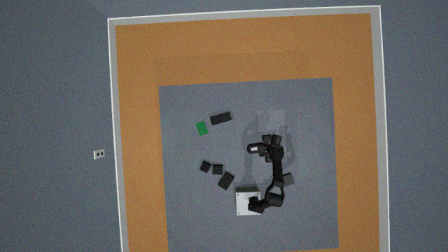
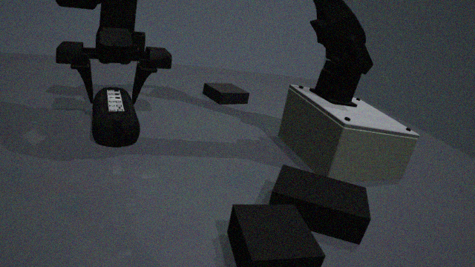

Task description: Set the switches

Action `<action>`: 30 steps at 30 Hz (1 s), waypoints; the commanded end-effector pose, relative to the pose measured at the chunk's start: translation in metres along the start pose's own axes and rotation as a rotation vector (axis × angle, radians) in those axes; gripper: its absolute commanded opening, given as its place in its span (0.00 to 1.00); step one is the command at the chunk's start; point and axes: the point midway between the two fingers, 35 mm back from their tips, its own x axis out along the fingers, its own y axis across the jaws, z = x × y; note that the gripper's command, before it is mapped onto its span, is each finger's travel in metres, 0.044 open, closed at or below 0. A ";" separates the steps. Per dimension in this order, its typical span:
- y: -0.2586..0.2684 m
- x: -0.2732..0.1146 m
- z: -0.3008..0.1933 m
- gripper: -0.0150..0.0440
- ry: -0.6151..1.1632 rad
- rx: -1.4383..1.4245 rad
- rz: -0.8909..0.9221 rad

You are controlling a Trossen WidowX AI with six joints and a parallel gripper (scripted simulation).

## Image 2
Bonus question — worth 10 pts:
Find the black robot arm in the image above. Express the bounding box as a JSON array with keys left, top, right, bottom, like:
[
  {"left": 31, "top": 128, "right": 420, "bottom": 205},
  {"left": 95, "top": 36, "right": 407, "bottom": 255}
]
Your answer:
[{"left": 56, "top": 0, "right": 373, "bottom": 107}]

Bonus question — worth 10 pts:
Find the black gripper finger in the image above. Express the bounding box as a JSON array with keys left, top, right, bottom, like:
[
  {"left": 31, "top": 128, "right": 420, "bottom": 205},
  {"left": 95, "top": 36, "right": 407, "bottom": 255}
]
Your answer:
[
  {"left": 71, "top": 60, "right": 94, "bottom": 103},
  {"left": 132, "top": 62, "right": 157, "bottom": 103}
]

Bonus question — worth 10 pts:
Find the dark grey controller unit with green rocker switches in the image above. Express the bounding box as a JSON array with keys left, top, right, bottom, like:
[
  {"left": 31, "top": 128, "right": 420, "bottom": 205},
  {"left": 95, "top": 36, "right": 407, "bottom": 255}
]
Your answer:
[{"left": 92, "top": 87, "right": 140, "bottom": 148}]

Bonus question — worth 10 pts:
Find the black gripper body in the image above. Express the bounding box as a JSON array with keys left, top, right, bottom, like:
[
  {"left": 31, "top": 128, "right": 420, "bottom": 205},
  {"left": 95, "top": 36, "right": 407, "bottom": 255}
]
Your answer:
[{"left": 56, "top": 10, "right": 172, "bottom": 69}]

